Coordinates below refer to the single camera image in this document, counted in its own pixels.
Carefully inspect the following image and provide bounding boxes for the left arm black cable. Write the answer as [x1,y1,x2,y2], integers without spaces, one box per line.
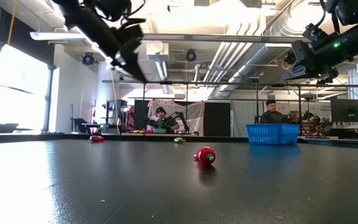
[116,0,147,29]

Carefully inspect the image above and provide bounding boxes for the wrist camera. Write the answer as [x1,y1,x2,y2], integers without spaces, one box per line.
[303,23,326,43]
[116,23,145,43]

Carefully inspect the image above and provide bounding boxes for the white dotted cloth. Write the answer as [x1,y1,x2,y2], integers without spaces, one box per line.
[147,99,205,135]

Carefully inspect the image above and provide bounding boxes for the black low stand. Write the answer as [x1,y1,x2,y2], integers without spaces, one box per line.
[0,118,21,134]

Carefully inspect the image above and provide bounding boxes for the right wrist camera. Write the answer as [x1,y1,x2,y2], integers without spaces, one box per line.
[303,23,326,43]

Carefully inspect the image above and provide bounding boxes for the red pepper with green stem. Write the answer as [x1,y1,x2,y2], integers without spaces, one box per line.
[193,146,217,166]

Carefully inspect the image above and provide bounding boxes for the person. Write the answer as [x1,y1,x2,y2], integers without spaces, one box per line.
[259,99,285,124]
[149,106,180,134]

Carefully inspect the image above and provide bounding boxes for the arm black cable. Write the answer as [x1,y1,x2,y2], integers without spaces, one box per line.
[319,0,328,28]
[116,0,147,29]

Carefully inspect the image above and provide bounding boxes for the black dome camera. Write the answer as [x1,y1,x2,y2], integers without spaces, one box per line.
[82,52,95,65]
[185,49,198,62]

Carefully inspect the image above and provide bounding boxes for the black pipe rack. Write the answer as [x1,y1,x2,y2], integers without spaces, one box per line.
[103,80,358,138]

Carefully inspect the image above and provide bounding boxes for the black chair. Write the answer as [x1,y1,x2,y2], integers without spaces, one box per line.
[71,117,88,134]

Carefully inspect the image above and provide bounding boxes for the white ceiling box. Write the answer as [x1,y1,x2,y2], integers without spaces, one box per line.
[146,41,170,62]

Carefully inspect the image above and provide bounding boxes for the dark wall monitor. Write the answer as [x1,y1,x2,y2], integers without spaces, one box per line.
[330,98,358,123]

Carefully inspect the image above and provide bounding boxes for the blue plastic basket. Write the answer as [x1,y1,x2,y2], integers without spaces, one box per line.
[245,123,301,146]

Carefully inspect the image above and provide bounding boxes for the grey overhead beam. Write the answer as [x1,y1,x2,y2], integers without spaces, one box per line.
[29,30,312,44]

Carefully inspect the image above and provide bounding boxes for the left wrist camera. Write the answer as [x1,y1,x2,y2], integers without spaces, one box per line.
[116,23,145,43]

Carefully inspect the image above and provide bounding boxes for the yellow hanging strap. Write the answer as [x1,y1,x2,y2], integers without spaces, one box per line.
[7,0,17,46]

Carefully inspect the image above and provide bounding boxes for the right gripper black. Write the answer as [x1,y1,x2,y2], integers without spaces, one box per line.
[283,39,338,85]

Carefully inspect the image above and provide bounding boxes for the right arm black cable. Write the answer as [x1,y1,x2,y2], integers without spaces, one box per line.
[319,0,328,28]

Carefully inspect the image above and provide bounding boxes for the black aluminium table frame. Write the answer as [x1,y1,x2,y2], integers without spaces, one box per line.
[0,133,358,147]

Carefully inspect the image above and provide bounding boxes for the black equipment stand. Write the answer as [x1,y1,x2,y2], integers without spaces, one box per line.
[104,99,129,134]

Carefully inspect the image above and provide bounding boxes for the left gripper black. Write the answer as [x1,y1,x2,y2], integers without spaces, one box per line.
[99,29,147,82]

